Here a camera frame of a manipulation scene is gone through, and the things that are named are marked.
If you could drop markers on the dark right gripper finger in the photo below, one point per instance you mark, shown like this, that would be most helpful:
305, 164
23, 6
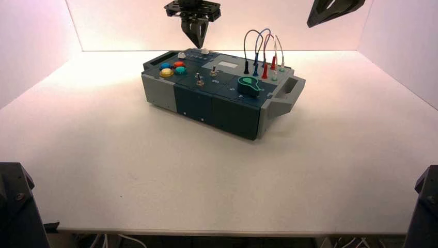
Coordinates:
347, 7
318, 12

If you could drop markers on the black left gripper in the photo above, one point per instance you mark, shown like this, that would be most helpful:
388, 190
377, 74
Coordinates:
212, 10

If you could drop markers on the white slider knob blue triangle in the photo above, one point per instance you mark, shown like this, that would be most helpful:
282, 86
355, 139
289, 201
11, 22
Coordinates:
205, 51

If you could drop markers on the red push button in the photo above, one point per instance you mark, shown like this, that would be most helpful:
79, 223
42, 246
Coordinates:
179, 64

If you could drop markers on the green push button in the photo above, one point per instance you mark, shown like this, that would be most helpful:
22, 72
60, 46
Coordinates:
180, 70

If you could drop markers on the white display window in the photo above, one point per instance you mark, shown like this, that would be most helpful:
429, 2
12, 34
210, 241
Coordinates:
227, 64

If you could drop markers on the blue push button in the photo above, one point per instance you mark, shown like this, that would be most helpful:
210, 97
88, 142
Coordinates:
165, 66

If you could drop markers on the yellow push button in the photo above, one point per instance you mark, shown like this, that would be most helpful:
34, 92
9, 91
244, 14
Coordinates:
166, 72

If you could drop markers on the blue grey control box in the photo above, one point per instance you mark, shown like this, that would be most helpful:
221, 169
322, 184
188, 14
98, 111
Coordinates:
205, 102

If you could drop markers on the green rotary knob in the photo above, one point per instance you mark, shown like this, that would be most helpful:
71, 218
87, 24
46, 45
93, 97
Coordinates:
249, 87

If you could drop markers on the silver toggle switch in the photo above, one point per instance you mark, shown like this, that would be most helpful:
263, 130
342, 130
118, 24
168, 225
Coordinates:
213, 72
199, 81

